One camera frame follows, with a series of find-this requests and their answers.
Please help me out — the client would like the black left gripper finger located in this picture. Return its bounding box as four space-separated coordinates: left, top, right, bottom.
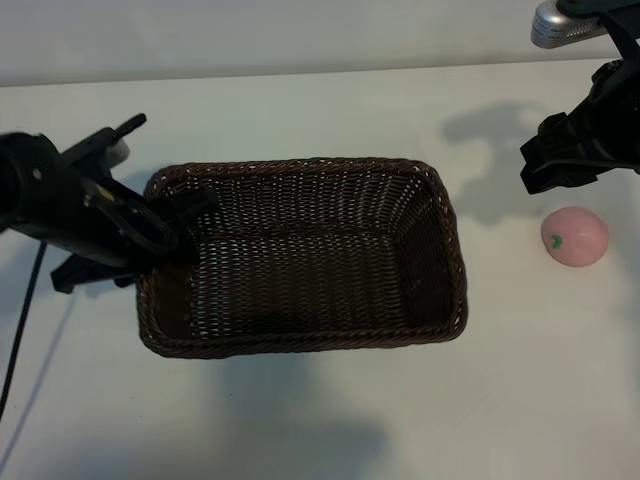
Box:
49 252 137 297
158 191 220 230

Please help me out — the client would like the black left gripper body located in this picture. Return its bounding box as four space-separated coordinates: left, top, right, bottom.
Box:
19 167 194 281

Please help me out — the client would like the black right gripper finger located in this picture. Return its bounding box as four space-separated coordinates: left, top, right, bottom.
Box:
519 113 581 169
519 149 600 196

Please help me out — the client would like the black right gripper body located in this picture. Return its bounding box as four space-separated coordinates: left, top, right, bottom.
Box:
562 58 640 177

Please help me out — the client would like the pink peach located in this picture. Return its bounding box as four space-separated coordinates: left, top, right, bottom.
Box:
540 204 611 269

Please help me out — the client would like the dark brown wicker basket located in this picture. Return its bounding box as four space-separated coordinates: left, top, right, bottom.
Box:
135 157 470 360

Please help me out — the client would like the black cable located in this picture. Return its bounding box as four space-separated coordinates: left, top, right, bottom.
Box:
0 243 48 424

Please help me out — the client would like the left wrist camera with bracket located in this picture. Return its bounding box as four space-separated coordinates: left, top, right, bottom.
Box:
59 112 149 177

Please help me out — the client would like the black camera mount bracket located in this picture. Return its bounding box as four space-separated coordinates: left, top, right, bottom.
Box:
557 0 640 64

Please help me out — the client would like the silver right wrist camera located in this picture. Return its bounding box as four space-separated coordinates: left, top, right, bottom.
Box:
529 0 607 50

